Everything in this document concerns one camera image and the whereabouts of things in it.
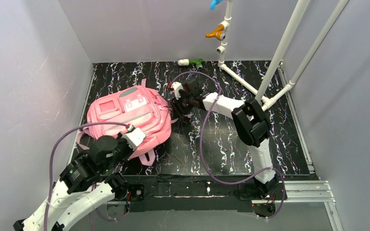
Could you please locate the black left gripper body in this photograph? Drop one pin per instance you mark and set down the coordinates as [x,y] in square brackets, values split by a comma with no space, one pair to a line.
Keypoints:
[121,150]

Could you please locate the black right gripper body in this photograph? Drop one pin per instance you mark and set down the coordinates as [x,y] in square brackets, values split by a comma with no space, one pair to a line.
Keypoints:
[178,105]

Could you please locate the pink student backpack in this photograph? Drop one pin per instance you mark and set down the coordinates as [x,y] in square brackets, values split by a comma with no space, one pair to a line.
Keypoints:
[139,106]

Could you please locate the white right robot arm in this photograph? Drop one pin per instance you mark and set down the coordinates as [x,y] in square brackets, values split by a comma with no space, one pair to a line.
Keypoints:
[251,122]

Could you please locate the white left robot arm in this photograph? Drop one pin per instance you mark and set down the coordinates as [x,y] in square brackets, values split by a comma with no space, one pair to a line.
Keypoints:
[83,185]

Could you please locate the green white pipe fitting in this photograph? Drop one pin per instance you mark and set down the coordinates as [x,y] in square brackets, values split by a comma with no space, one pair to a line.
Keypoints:
[186,62]

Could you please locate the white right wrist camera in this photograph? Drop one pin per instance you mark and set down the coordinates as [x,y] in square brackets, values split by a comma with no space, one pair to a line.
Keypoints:
[175,88]

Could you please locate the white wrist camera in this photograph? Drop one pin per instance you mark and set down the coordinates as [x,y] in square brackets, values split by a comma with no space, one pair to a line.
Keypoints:
[175,88]
[134,137]

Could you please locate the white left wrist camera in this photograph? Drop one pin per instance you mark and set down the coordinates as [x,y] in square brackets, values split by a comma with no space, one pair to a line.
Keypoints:
[134,137]

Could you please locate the white pvc pipe frame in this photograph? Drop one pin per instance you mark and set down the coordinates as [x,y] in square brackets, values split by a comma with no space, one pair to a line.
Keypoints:
[288,31]

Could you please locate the orange tap handle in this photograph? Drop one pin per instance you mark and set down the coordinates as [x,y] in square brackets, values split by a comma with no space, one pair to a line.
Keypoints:
[217,33]

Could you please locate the aluminium rail frame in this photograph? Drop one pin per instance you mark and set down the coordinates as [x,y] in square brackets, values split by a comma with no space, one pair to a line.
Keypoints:
[167,192]

